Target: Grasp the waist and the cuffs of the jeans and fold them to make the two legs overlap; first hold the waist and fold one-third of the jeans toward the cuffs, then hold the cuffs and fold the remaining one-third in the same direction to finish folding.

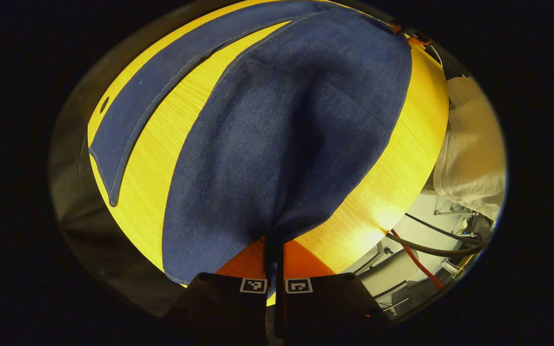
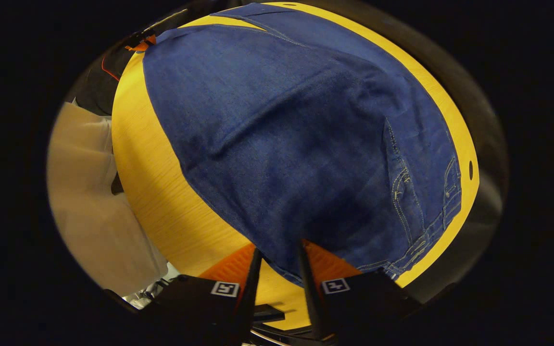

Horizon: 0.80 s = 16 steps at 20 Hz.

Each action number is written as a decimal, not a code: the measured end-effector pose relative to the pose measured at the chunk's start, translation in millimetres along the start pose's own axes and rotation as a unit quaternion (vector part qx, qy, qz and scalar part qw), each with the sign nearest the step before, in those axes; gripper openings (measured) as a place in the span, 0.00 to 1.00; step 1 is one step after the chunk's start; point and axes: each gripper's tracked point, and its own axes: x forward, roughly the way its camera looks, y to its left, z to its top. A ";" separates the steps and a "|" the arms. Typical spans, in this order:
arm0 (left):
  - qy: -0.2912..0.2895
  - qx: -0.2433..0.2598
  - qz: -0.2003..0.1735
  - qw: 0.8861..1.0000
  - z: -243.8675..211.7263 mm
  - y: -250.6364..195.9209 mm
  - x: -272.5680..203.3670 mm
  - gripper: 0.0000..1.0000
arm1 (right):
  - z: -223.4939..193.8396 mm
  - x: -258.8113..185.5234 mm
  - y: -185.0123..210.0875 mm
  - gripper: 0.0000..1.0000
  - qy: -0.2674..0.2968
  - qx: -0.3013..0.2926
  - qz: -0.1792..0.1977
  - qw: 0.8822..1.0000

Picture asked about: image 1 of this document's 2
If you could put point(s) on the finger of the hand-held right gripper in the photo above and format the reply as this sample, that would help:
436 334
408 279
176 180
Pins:
415 41

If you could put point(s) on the blue denim jeans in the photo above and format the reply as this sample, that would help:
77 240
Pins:
286 144

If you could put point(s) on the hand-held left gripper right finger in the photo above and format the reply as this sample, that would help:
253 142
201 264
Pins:
325 302

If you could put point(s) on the person's white clothing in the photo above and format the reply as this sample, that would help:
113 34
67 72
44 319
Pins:
474 158

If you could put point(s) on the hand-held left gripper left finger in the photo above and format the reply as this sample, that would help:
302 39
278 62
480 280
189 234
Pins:
219 302

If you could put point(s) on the white table frame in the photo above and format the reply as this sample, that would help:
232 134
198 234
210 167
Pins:
387 274

